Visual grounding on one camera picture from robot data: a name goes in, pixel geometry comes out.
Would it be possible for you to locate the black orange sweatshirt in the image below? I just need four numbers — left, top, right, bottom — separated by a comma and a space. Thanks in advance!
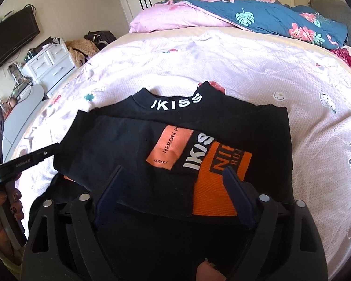
29, 82, 293, 280

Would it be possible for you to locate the brown fuzzy clothes pile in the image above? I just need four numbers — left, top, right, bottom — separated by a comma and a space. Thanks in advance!
64, 30, 118, 68

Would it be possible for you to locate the left hand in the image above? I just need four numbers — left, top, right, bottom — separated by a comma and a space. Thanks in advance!
0, 185, 24, 265

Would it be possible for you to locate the right hand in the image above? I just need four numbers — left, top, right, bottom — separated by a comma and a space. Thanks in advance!
196, 259, 226, 281

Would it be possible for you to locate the white drawer chest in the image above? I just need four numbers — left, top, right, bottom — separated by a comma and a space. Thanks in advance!
21, 38, 77, 98

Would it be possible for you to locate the lilac patterned bed sheet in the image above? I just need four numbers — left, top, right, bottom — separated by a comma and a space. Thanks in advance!
13, 27, 351, 278

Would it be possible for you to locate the pink and blue floral duvet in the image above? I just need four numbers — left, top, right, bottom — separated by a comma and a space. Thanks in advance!
129, 0, 348, 49

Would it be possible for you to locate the grey padded headboard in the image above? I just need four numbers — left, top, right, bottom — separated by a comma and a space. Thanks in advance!
309, 0, 351, 47

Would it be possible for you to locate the black wall television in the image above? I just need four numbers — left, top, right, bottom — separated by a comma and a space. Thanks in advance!
0, 5, 40, 67

